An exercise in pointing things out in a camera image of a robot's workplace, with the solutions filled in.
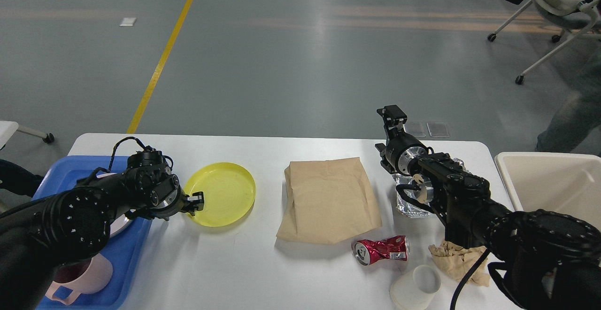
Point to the yellow plate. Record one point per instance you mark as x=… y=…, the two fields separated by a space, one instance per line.
x=229 y=193

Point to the pink mug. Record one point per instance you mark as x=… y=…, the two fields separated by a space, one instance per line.
x=83 y=278

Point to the white chair leg with caster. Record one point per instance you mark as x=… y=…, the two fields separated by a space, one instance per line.
x=8 y=128

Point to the white office chair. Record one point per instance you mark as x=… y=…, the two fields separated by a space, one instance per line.
x=578 y=19

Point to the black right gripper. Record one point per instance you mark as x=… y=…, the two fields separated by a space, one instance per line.
x=401 y=152

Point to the blue plastic tray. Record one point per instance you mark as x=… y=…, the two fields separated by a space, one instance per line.
x=122 y=250

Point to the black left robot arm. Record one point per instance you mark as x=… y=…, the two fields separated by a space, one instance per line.
x=70 y=227

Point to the beige plastic bin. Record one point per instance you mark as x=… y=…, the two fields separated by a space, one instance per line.
x=559 y=182

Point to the floor outlet plates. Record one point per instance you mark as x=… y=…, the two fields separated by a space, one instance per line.
x=427 y=129

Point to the brown paper bag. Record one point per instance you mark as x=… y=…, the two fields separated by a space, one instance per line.
x=328 y=202

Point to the aluminium foil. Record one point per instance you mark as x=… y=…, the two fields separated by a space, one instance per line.
x=408 y=206

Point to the crumpled brown napkin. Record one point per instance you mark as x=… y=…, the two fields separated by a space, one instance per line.
x=455 y=261

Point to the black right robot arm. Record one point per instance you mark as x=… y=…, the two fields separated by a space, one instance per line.
x=546 y=260

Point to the crushed red soda can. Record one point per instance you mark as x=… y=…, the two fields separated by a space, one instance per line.
x=368 y=252

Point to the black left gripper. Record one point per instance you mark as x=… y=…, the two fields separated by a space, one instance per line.
x=168 y=202

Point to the person in jeans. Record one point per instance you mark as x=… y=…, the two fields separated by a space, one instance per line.
x=579 y=114

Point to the white paper cup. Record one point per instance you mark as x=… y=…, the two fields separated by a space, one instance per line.
x=415 y=290

